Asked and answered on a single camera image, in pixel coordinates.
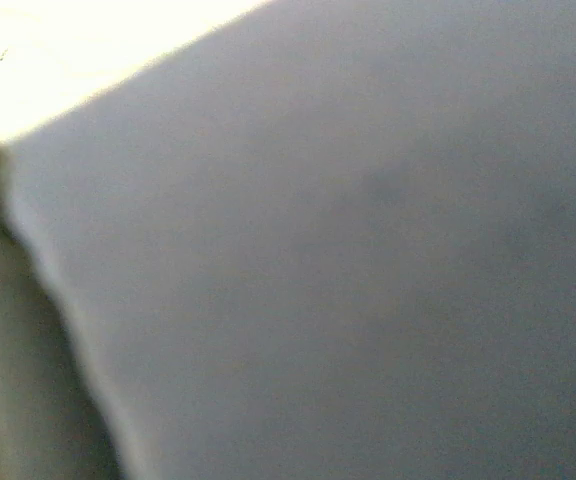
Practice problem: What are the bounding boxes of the lavender white paper box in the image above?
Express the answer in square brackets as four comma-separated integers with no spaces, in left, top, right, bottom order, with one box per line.
[0,0,576,480]

